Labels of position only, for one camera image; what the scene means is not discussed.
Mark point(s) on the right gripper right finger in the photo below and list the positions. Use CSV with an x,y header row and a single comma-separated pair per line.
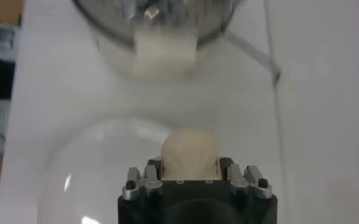
x,y
246,182

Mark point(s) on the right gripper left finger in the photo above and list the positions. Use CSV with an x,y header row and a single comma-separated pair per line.
x,y
142,182

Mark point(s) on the white steamed baozi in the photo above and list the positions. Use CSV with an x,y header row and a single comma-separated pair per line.
x,y
189,153

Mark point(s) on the steel steamer pot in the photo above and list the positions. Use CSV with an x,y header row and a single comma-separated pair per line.
x,y
165,54

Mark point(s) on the white round plate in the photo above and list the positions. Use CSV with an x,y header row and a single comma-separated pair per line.
x,y
100,170

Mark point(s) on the white work table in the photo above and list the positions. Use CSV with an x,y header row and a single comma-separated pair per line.
x,y
75,91

